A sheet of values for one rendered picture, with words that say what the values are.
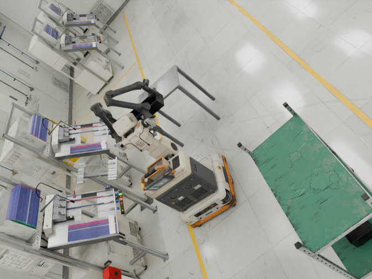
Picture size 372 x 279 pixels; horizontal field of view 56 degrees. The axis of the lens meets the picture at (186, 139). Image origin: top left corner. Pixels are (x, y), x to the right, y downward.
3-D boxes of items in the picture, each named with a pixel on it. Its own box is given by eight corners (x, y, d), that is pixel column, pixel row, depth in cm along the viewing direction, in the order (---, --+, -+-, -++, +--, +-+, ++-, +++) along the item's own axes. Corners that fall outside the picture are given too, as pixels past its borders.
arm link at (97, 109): (92, 114, 334) (101, 109, 335) (88, 106, 343) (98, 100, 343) (114, 140, 369) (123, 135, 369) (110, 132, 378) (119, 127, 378)
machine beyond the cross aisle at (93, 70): (122, 51, 851) (51, -4, 743) (125, 66, 788) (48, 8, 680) (87, 91, 891) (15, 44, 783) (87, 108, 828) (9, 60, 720)
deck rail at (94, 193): (114, 191, 426) (113, 187, 423) (114, 192, 425) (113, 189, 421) (52, 201, 412) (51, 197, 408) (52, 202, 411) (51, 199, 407)
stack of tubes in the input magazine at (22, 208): (40, 192, 395) (17, 182, 380) (36, 228, 356) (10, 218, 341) (34, 199, 399) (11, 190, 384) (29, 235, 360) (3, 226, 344)
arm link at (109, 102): (102, 107, 333) (106, 102, 326) (102, 96, 340) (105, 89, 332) (147, 114, 353) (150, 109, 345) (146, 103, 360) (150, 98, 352)
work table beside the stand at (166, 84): (220, 118, 461) (178, 84, 416) (181, 147, 491) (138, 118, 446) (215, 97, 493) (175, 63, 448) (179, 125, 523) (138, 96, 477)
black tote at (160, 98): (128, 135, 396) (120, 130, 389) (128, 124, 407) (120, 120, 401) (164, 105, 371) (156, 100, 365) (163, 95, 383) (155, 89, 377)
